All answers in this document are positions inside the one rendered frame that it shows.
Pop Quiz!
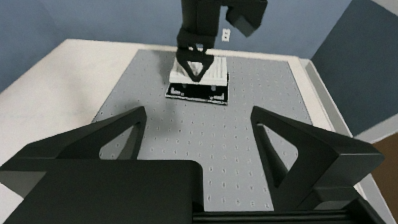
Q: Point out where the grey rectangular work surface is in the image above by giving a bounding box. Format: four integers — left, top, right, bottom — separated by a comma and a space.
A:
89, 48, 313, 211

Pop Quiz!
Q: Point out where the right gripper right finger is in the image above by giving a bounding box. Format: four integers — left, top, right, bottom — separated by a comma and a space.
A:
250, 106, 385, 211

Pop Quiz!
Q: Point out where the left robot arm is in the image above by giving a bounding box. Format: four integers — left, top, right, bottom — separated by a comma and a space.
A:
196, 0, 267, 37

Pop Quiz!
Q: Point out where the white well plate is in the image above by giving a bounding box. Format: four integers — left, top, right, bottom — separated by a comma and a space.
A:
169, 57, 226, 85

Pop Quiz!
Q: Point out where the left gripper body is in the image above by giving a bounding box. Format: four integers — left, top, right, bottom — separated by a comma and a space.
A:
175, 0, 215, 59

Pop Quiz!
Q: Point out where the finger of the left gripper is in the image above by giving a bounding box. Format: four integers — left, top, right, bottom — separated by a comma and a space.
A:
191, 43, 207, 53
176, 53, 214, 82

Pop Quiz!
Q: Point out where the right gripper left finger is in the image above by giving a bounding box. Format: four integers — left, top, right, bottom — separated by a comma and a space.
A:
12, 106, 147, 159

